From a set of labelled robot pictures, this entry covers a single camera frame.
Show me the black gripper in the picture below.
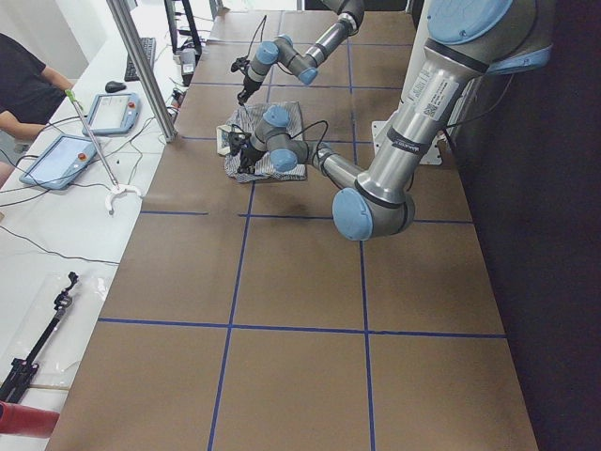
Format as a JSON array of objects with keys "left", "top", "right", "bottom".
[
  {"left": 238, "top": 145, "right": 264, "bottom": 174},
  {"left": 237, "top": 76, "right": 261, "bottom": 105}
]

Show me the blue white striped polo shirt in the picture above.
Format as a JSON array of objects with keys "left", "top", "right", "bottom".
[{"left": 216, "top": 102, "right": 307, "bottom": 183}]

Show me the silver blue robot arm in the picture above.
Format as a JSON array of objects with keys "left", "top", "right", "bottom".
[
  {"left": 231, "top": 0, "right": 365, "bottom": 106},
  {"left": 231, "top": 1, "right": 555, "bottom": 241}
]

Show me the grey box on desk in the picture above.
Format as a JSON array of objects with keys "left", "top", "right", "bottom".
[{"left": 179, "top": 48, "right": 197, "bottom": 86}]

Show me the black keyboard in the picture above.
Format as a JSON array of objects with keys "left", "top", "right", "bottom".
[{"left": 123, "top": 37, "right": 157, "bottom": 83}]

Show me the far blue teach pendant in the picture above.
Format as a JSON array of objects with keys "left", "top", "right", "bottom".
[{"left": 86, "top": 93, "right": 141, "bottom": 136}]

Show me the blue teach pendant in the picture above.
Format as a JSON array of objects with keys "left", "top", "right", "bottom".
[
  {"left": 86, "top": 93, "right": 141, "bottom": 136},
  {"left": 19, "top": 134, "right": 96, "bottom": 190}
]

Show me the white reacher grabber stick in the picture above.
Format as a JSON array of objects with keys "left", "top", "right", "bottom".
[{"left": 65, "top": 89, "right": 142, "bottom": 215}]

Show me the black computer mouse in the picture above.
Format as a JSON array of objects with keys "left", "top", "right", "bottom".
[{"left": 104, "top": 81, "right": 127, "bottom": 94}]

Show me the near blue teach pendant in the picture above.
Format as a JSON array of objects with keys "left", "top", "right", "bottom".
[{"left": 19, "top": 134, "right": 96, "bottom": 190}]

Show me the seated person in black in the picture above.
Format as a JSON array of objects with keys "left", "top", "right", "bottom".
[{"left": 0, "top": 32, "right": 75, "bottom": 187}]

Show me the black folded tripod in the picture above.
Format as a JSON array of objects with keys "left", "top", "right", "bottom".
[{"left": 1, "top": 272, "right": 79, "bottom": 403}]

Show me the red cylinder object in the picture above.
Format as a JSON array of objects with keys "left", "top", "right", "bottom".
[{"left": 0, "top": 401, "right": 60, "bottom": 438}]

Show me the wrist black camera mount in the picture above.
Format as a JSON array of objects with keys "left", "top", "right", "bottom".
[
  {"left": 230, "top": 56, "right": 251, "bottom": 74},
  {"left": 228, "top": 132, "right": 251, "bottom": 156}
]

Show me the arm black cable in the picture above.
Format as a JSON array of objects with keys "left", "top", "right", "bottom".
[
  {"left": 288, "top": 119, "right": 330, "bottom": 161},
  {"left": 245, "top": 14, "right": 269, "bottom": 62}
]

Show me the aluminium frame post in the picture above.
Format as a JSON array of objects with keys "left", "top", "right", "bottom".
[{"left": 106, "top": 0, "right": 177, "bottom": 143}]

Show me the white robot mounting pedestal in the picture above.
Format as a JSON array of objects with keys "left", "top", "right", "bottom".
[{"left": 370, "top": 0, "right": 445, "bottom": 166}]

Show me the black desk cable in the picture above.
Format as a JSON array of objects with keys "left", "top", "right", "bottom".
[{"left": 0, "top": 224, "right": 120, "bottom": 267}]

